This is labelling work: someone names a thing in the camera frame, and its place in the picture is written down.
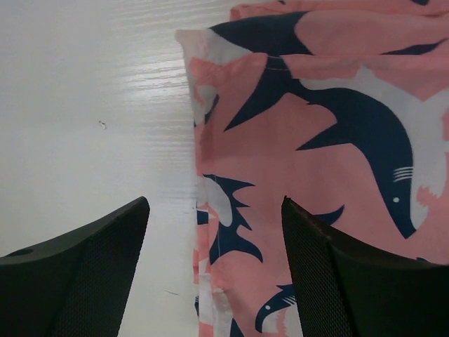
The pink shark print shorts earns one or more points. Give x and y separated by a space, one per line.
341 106

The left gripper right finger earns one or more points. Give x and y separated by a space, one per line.
345 287

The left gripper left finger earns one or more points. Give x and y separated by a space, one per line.
76 284

